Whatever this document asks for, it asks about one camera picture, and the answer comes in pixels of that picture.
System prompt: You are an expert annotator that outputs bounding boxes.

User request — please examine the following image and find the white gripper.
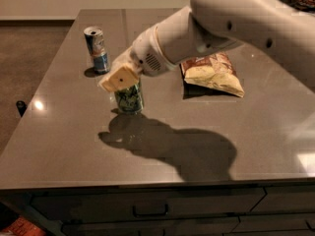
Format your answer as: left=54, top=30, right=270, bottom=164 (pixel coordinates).
left=99, top=25, right=176, bottom=92

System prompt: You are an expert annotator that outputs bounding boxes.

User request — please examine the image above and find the green soda can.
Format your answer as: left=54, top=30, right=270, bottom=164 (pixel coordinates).
left=114, top=83, right=144, bottom=114

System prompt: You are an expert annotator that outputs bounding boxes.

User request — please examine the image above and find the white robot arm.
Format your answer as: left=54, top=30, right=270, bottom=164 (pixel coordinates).
left=99, top=0, right=315, bottom=91

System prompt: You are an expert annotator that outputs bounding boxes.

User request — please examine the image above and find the blue and silver can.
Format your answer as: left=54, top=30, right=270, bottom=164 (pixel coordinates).
left=84, top=26, right=110, bottom=74

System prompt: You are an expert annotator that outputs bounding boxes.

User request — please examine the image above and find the brown and yellow chip bag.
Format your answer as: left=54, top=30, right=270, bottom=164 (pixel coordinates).
left=180, top=52, right=245, bottom=97

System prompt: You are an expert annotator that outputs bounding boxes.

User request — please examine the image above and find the black knob at counter side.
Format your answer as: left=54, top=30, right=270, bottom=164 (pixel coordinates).
left=16, top=100, right=27, bottom=116

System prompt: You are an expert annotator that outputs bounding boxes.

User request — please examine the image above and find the dark cabinet drawer front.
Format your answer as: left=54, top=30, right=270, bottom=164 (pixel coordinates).
left=31, top=188, right=265, bottom=223

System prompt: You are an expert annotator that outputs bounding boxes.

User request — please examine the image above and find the orange object at floor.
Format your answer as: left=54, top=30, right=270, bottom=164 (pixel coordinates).
left=0, top=217, right=46, bottom=236

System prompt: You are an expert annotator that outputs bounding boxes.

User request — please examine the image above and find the right cabinet drawer front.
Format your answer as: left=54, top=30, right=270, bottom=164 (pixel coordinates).
left=252, top=186, right=315, bottom=212

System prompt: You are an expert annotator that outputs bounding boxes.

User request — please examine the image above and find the black drawer handle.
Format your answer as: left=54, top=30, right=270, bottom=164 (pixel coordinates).
left=132, top=204, right=169, bottom=218

